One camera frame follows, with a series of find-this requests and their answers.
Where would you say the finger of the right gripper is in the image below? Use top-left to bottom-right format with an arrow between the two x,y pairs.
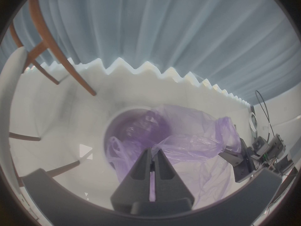
219,148 -> 256,183

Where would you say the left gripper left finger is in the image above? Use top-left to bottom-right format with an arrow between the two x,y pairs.
111,148 -> 152,213

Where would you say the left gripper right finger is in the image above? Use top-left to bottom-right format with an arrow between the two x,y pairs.
153,148 -> 195,209

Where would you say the purple plastic bag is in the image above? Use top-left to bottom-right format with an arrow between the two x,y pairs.
107,104 -> 243,209

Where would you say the white trash bin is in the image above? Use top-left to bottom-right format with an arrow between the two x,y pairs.
102,106 -> 175,183

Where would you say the pale blue curtain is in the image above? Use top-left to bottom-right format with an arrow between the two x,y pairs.
0,0 -> 301,108

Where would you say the wooden chair with white seat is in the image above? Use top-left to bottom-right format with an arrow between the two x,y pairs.
0,0 -> 97,195

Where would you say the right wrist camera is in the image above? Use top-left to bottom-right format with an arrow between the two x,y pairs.
253,136 -> 270,155

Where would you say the black cable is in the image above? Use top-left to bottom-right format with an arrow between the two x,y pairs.
255,90 -> 277,139

